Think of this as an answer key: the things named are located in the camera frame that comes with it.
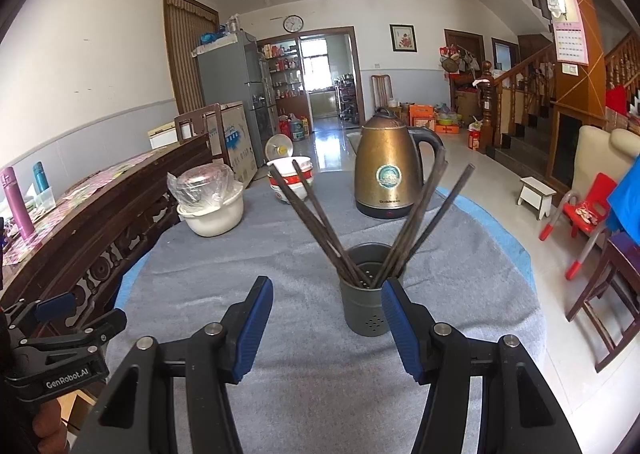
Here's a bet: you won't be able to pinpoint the shelf with bottles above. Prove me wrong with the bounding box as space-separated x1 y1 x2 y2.
257 38 311 135

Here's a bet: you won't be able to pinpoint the white chest freezer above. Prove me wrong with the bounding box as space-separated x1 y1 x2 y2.
147 121 181 151

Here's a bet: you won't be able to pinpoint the printed cardboard appliance box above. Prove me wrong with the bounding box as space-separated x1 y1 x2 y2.
202 101 258 189

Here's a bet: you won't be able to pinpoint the white electric fan heater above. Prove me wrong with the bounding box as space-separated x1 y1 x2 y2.
265 134 294 165

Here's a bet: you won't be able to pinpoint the blue table cover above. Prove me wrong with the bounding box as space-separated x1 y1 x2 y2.
115 186 538 307

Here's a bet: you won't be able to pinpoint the carved dark wooden sideboard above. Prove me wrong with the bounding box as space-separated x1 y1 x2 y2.
0 131 213 319

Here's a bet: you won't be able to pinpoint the plastic bagged metal lid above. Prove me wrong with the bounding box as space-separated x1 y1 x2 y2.
167 164 236 209

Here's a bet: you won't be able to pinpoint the hanging baskets and hats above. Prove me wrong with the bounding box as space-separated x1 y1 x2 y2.
439 44 481 74

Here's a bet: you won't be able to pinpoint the small white stool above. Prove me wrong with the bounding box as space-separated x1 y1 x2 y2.
516 176 557 221

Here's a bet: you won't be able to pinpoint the wooden staircase railing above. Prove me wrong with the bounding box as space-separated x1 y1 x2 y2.
480 41 558 149

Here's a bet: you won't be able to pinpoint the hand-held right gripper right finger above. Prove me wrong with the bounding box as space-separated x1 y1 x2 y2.
381 278 583 454

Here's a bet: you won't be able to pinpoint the dark wooden purple-seat chair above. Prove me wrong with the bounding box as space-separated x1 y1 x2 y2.
566 231 640 374

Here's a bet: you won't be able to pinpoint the pink wall calendar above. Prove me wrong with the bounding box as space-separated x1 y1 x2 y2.
545 0 591 66

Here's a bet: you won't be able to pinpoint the person's left hand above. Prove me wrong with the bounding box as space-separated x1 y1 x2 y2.
32 399 71 454

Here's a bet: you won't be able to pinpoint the stack of white red bowls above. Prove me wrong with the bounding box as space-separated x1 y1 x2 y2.
267 156 316 205

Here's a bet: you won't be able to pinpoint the orange cardboard box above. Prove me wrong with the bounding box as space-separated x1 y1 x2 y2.
408 104 436 129

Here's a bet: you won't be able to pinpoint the grey tablecloth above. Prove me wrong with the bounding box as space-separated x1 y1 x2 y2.
102 171 546 454

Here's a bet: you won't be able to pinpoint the bronze electric kettle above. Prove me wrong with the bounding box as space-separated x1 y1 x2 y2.
354 107 448 221

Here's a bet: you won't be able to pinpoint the blue cloth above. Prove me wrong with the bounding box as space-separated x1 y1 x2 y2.
607 166 640 235

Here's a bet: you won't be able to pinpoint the grey refrigerator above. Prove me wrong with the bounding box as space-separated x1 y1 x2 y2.
192 31 278 167

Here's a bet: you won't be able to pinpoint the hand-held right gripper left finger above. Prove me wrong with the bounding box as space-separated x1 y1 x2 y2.
75 275 275 454

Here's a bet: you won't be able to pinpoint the patterned sideboard cloth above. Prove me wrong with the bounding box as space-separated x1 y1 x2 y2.
0 151 176 267

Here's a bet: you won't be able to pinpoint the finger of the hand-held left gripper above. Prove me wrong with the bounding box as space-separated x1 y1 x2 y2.
27 309 128 360
2 293 76 329

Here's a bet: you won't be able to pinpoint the red child chair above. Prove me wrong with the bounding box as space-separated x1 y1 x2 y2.
539 172 618 281

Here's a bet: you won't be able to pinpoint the white cooker pot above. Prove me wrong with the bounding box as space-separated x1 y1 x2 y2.
176 181 246 238

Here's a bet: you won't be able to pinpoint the cream armchair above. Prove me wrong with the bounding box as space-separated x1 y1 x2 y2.
570 125 640 219

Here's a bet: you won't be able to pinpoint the purple thermos bottle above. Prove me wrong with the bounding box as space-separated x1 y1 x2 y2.
0 167 36 241

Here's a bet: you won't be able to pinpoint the grey metal utensil holder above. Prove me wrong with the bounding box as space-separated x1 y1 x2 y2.
340 243 405 337

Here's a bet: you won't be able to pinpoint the framed wall picture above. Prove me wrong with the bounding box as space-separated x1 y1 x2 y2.
389 24 418 53

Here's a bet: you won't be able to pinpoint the brown door curtain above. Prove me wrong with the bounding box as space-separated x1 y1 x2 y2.
162 0 221 117

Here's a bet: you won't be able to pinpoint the dark wooden chair back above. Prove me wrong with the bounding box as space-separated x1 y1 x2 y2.
174 104 228 159

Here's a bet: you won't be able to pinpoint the brown wooden dining chair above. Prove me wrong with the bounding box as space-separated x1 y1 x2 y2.
370 74 401 119

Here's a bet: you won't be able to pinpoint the clear plastic box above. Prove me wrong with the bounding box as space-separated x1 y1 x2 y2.
25 184 55 212

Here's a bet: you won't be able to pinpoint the bundle of dark chopsticks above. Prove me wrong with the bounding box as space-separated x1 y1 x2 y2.
269 159 476 287

